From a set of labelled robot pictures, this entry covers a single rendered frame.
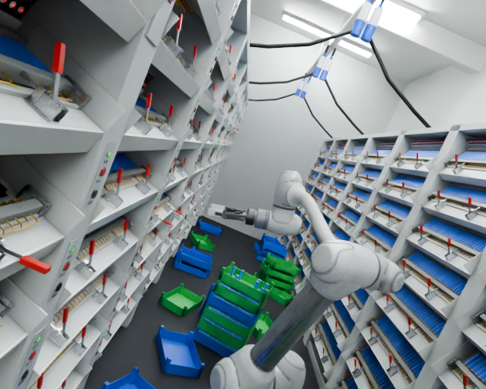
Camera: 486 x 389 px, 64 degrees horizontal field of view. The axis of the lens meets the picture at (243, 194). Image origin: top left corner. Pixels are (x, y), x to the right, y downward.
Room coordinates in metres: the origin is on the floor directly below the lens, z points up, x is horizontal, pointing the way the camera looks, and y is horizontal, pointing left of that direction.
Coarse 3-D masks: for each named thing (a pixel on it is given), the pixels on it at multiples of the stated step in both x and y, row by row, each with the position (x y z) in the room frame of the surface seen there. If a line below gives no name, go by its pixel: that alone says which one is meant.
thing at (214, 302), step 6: (210, 300) 2.21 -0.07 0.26; (216, 300) 2.21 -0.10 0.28; (216, 306) 2.20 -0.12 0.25; (222, 306) 2.20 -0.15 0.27; (228, 306) 2.19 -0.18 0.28; (228, 312) 2.18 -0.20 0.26; (234, 312) 2.18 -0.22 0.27; (240, 312) 2.17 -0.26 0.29; (240, 318) 2.17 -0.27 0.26; (246, 318) 2.16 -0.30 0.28; (252, 318) 2.15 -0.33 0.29; (246, 324) 2.15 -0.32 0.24; (252, 324) 2.15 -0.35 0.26
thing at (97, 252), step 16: (112, 224) 1.20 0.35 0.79; (128, 224) 1.31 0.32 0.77; (96, 240) 1.07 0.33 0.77; (112, 240) 1.15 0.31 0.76; (128, 240) 1.26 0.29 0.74; (80, 256) 0.94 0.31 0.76; (96, 256) 1.02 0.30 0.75; (112, 256) 1.08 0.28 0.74; (80, 272) 0.89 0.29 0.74; (96, 272) 0.95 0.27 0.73; (64, 288) 0.73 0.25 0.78; (80, 288) 0.85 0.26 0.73; (64, 304) 0.79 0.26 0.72
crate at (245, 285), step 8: (232, 264) 2.39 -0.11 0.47; (224, 272) 2.21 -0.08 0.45; (224, 280) 2.21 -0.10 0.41; (232, 280) 2.20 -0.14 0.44; (240, 280) 2.35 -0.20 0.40; (248, 280) 2.37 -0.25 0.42; (256, 280) 2.36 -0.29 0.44; (240, 288) 2.18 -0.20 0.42; (248, 288) 2.17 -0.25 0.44; (264, 288) 2.35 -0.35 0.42; (256, 296) 2.16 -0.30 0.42; (264, 296) 2.15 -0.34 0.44
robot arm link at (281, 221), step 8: (272, 208) 1.73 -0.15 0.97; (280, 208) 1.70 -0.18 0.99; (288, 208) 1.70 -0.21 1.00; (272, 216) 1.71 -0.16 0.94; (280, 216) 1.70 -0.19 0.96; (288, 216) 1.70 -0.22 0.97; (296, 216) 1.73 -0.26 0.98; (272, 224) 1.70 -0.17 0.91; (280, 224) 1.70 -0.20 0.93; (288, 224) 1.70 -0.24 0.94; (296, 224) 1.71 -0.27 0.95; (272, 232) 1.73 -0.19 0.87; (280, 232) 1.71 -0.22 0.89; (288, 232) 1.71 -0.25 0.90; (296, 232) 1.72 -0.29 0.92
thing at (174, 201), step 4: (164, 192) 2.01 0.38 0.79; (168, 192) 2.03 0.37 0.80; (168, 196) 2.01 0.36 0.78; (172, 196) 2.03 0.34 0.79; (172, 200) 2.03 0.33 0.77; (176, 200) 2.03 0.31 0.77; (172, 204) 2.03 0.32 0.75; (176, 204) 2.03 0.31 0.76; (160, 208) 1.83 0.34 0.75; (172, 208) 1.98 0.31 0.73; (156, 212) 1.72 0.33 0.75; (160, 212) 1.78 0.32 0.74; (164, 212) 1.82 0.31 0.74; (168, 212) 1.87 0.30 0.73; (160, 216) 1.73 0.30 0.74; (164, 216) 1.78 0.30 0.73; (152, 224) 1.43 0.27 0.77; (156, 224) 1.60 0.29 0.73; (148, 228) 1.43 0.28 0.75; (152, 228) 1.57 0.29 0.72; (148, 232) 1.56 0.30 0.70
